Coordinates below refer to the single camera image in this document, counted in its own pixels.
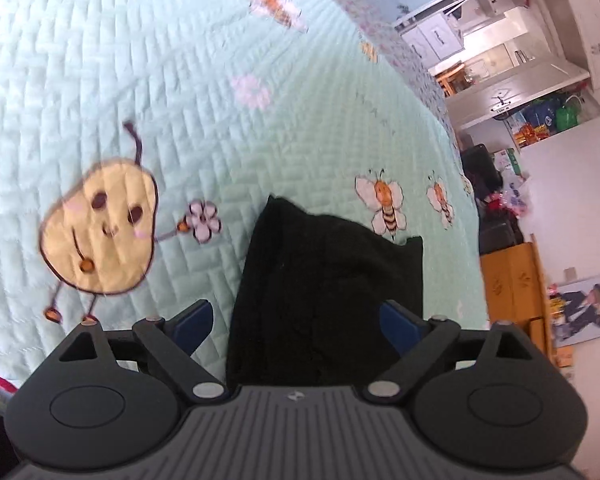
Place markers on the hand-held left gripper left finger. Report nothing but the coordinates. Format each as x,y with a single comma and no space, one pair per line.
192,325

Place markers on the white corner shelf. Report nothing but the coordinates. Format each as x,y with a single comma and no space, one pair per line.
490,2

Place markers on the white plastic bag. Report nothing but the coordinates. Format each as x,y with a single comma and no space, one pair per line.
515,185

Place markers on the black long-sleeved shirt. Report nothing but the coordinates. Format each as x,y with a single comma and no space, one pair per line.
320,285

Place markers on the green bee-print quilt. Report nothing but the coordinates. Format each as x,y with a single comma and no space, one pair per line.
230,135

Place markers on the hanging colourful bags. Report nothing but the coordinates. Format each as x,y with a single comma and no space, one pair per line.
550,120

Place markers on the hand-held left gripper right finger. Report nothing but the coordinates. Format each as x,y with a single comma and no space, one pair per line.
402,327

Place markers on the red plastic bag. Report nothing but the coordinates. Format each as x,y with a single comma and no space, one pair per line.
502,204

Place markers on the black armchair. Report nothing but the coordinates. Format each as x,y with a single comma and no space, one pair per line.
480,165

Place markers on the wooden chair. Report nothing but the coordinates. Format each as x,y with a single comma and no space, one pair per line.
452,80

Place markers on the wall poster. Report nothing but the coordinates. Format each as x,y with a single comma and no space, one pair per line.
580,310

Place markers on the green white carton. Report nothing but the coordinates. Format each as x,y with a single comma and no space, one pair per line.
511,160

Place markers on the wooden dresser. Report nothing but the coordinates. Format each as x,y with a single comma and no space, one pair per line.
510,280

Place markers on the white drawer cabinet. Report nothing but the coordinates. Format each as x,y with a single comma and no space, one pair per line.
437,40

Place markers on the white door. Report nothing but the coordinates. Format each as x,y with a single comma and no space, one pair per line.
530,85

